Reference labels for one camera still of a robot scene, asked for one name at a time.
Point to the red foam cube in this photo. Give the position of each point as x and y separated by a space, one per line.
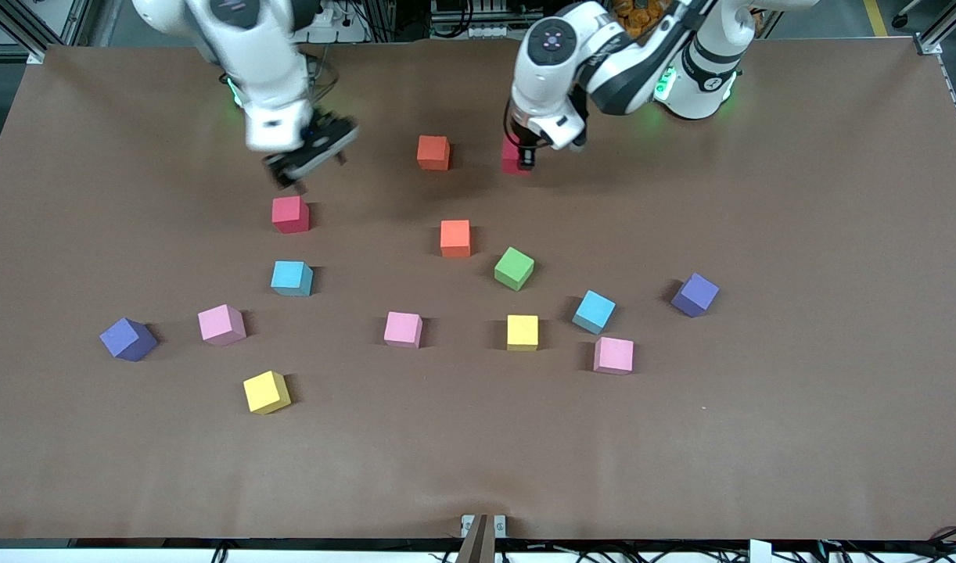
511 160
290 214

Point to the orange foam cube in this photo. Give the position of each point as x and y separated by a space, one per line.
433 152
455 238

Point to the green foam cube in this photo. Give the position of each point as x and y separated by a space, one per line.
514 268

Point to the yellow foam cube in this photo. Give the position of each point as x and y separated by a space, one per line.
522 332
266 392

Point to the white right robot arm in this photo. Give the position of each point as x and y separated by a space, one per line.
251 55

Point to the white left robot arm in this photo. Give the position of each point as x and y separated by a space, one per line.
548 74

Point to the white power strip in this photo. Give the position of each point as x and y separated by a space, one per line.
486 31
345 33

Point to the pile of orange bags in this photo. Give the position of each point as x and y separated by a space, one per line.
642 19

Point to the blue foam cube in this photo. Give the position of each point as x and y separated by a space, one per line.
594 311
292 277

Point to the pink foam cube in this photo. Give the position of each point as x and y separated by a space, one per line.
613 355
221 324
403 329

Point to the purple foam cube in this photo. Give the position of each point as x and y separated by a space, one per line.
695 295
128 338

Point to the brown paper table cover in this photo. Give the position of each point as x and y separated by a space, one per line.
478 453

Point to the brown vertical bar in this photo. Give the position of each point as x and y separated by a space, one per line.
478 543

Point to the small white block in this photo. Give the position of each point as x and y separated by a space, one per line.
760 551

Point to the aluminium frame profile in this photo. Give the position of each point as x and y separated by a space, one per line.
936 37
16 30

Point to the silver metal bracket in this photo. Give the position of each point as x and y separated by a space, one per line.
500 525

